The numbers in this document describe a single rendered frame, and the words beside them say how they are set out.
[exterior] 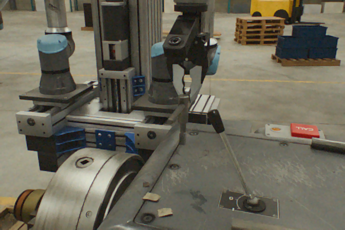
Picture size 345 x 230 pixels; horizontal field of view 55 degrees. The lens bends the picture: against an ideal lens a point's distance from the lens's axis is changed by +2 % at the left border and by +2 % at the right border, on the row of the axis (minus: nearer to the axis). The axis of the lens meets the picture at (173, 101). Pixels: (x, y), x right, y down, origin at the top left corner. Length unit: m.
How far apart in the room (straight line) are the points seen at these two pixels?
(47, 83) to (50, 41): 0.17
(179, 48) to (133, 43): 0.86
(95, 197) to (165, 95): 0.66
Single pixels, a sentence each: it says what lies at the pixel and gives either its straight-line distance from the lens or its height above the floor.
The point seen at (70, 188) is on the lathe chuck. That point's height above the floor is 1.21.
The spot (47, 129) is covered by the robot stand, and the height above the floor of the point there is 1.06.
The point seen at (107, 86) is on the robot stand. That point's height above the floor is 1.18.
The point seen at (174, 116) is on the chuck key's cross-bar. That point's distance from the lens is 0.63.
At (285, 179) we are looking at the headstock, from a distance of 0.65.
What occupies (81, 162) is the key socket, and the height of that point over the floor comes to 1.23.
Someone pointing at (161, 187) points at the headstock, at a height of 1.26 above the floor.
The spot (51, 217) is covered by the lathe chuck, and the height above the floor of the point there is 1.18.
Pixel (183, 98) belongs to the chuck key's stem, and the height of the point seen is 1.37.
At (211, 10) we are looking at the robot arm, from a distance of 1.19.
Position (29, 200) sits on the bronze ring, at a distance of 0.87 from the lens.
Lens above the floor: 1.59
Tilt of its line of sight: 19 degrees down
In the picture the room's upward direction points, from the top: straight up
